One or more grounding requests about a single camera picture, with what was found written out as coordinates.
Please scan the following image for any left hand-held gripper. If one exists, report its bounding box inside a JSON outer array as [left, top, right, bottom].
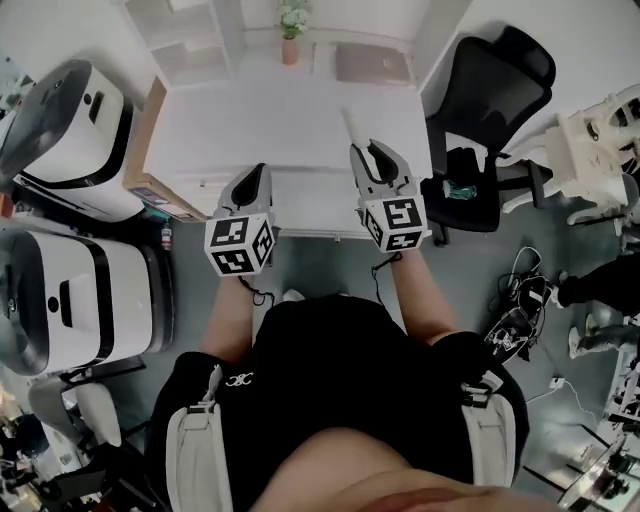
[[203, 163, 278, 278]]

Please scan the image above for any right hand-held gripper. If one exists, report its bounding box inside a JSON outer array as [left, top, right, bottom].
[[349, 138, 433, 254]]

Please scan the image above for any person's right forearm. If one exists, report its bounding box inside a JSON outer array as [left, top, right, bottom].
[[389, 252, 461, 346]]

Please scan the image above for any person's left forearm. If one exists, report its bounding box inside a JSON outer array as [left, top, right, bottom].
[[198, 273, 261, 366]]

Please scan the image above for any white desk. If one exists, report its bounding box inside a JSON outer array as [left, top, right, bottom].
[[144, 42, 434, 241]]

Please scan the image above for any pink laptop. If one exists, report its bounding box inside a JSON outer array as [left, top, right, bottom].
[[334, 42, 414, 84]]

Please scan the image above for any flat cardboard box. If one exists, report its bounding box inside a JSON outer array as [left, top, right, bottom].
[[123, 77, 209, 224]]

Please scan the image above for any black mesh office chair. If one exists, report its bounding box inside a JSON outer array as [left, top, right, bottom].
[[419, 25, 557, 246]]

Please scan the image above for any pink vase with green plant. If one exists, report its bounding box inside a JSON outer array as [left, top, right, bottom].
[[273, 0, 312, 66]]

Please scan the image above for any white black mobile robot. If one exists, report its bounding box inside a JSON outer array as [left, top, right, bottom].
[[0, 59, 146, 221], [0, 229, 176, 376]]

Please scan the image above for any person's black shirt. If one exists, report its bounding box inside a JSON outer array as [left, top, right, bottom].
[[144, 294, 530, 512]]

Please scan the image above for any white carved chair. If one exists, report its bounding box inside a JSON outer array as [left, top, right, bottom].
[[504, 84, 640, 226]]

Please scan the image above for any grey padded chair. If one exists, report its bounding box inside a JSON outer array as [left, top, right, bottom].
[[27, 372, 151, 451]]

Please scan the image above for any person's chin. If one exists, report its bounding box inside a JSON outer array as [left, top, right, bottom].
[[259, 427, 561, 512]]

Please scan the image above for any black wrist cord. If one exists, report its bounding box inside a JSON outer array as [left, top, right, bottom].
[[238, 274, 276, 307], [370, 252, 404, 304]]

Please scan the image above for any black device with cables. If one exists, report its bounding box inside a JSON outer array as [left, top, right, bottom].
[[482, 247, 559, 361]]

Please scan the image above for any grey harness strap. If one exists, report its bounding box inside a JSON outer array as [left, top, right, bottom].
[[459, 369, 516, 489], [166, 364, 235, 512]]

